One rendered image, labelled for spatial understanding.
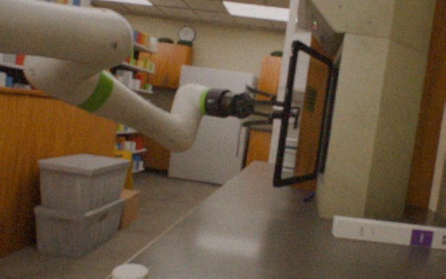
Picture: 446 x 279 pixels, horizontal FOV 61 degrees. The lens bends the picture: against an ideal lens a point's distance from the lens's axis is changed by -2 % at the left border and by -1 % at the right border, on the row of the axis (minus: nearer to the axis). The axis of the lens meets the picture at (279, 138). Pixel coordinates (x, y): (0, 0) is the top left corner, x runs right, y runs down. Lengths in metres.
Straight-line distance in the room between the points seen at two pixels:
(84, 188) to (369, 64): 2.37
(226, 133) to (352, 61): 5.07
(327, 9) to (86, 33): 0.55
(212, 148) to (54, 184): 3.35
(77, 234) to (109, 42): 2.34
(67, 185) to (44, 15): 2.33
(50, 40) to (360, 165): 0.72
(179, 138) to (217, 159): 4.84
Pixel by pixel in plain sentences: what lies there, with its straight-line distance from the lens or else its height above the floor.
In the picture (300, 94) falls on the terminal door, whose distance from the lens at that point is 1.07.
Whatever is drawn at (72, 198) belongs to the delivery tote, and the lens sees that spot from 3.04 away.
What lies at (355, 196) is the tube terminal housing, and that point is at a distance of 0.99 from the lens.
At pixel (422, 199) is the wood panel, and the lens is 1.42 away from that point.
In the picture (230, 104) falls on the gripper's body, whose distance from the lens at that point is 1.16.
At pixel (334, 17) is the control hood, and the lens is 1.00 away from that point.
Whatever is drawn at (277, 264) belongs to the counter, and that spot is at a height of 0.94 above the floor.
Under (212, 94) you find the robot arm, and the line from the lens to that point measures 1.19.
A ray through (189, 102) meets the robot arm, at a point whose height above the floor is 1.19.
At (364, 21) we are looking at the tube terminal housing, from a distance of 1.01.
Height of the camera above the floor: 1.18
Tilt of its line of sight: 3 degrees down
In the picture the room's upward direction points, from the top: 8 degrees clockwise
